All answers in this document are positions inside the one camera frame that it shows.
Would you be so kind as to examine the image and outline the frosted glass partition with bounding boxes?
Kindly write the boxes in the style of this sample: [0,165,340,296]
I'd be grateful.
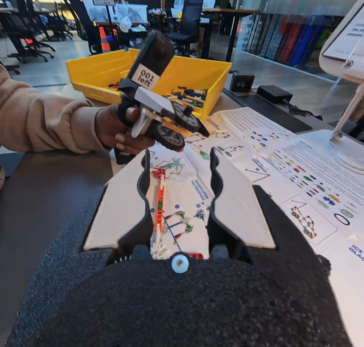
[236,0,364,80]

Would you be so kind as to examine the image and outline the red and blue storage bins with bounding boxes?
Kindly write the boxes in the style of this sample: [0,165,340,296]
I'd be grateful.
[279,15,333,66]

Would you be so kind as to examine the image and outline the person's left forearm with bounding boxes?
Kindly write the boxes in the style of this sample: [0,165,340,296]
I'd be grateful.
[0,65,108,153]

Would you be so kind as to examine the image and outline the black power adapter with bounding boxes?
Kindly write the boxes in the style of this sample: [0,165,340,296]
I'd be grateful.
[257,85,293,103]

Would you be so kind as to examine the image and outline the person's left hand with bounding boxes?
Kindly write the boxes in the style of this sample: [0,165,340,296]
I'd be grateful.
[96,105,157,155]

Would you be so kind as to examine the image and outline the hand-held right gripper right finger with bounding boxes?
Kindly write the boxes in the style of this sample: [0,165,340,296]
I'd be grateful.
[207,147,277,251]

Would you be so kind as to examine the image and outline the detached toy model section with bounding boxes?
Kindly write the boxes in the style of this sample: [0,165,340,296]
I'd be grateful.
[149,100,202,152]

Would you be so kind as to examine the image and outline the colourful construction toy model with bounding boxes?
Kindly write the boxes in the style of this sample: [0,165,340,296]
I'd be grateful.
[149,166,197,260]

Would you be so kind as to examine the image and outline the wooden clipboard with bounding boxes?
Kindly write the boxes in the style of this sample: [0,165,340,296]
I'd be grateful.
[319,0,364,84]

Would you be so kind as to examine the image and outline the office desk with black legs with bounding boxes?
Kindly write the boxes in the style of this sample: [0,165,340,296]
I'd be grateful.
[202,7,259,62]

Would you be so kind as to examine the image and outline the pile of loose toy pieces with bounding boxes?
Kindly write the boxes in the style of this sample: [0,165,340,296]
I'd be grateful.
[165,88,210,109]

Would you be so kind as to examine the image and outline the white instruction sheet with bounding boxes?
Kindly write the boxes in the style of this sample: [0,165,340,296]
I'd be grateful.
[111,107,364,347]

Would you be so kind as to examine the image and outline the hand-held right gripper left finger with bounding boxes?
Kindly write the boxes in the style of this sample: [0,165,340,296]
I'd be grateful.
[84,150,154,252]

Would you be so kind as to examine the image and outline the black office chair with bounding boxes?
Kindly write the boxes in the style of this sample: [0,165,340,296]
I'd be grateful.
[0,0,55,63]
[168,0,204,55]
[68,0,103,55]

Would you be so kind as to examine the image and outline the orange traffic cone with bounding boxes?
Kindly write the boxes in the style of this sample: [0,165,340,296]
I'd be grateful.
[100,26,112,52]

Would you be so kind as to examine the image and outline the yellow plastic bin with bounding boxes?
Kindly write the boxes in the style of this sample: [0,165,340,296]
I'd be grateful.
[66,48,141,104]
[122,56,232,121]

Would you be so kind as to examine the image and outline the small black digital clock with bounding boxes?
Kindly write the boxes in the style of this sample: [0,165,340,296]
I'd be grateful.
[231,72,255,92]

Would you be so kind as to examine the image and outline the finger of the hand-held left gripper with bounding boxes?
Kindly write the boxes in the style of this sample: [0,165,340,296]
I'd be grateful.
[136,87,210,137]

